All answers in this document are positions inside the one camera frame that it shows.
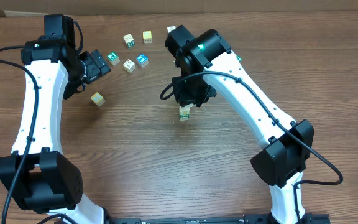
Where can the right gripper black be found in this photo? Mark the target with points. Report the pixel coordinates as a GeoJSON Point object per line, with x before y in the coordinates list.
{"type": "Point", "coordinates": [185, 98]}

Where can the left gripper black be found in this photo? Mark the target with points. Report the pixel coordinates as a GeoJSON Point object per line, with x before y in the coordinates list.
{"type": "Point", "coordinates": [96, 64]}

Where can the green 4 block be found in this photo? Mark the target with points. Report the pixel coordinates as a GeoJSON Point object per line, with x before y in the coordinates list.
{"type": "Point", "coordinates": [184, 117]}

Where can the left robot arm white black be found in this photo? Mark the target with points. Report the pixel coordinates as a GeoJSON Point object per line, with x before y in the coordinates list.
{"type": "Point", "coordinates": [36, 174]}

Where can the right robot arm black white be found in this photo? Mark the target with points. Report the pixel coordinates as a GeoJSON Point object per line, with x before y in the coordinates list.
{"type": "Point", "coordinates": [209, 67]}

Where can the green letter block left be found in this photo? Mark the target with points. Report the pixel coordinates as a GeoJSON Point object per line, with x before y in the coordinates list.
{"type": "Point", "coordinates": [113, 58]}

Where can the plain picture block left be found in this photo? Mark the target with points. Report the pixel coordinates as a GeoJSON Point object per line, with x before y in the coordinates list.
{"type": "Point", "coordinates": [129, 65]}

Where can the green number block top-left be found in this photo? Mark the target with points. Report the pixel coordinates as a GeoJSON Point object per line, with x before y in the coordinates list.
{"type": "Point", "coordinates": [129, 40]}

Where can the yellow block front left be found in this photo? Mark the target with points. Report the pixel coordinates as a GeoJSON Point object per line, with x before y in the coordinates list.
{"type": "Point", "coordinates": [98, 99]}

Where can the yellow block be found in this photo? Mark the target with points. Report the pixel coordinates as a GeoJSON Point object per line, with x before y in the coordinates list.
{"type": "Point", "coordinates": [98, 99]}
{"type": "Point", "coordinates": [147, 37]}

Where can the blue H block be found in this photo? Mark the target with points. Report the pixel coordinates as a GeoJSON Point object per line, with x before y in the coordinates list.
{"type": "Point", "coordinates": [142, 60]}

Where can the yellow top block back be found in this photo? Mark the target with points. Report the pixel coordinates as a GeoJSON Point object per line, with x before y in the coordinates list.
{"type": "Point", "coordinates": [147, 37]}

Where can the green R block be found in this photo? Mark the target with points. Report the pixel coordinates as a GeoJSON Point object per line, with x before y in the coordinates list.
{"type": "Point", "coordinates": [239, 58]}

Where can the plain wooden block back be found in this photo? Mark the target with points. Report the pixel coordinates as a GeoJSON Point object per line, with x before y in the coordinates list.
{"type": "Point", "coordinates": [170, 28]}

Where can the cardboard wall panel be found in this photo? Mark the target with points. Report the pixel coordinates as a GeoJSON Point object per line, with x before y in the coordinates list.
{"type": "Point", "coordinates": [111, 7]}

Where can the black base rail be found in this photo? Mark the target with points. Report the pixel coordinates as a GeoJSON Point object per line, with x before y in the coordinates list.
{"type": "Point", "coordinates": [246, 219]}

